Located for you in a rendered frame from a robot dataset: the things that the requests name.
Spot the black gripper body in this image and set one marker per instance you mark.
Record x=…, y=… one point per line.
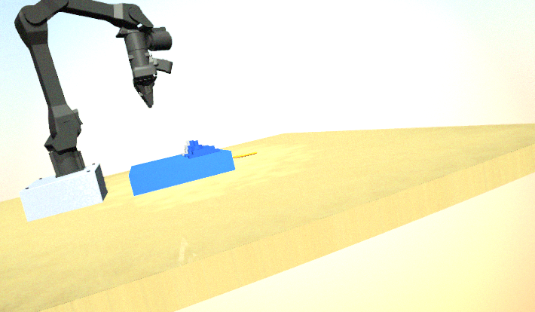
x=139, y=63

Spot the blue flat deck plate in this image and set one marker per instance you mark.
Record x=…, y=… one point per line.
x=200, y=162

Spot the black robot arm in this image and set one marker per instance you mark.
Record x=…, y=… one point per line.
x=64, y=123

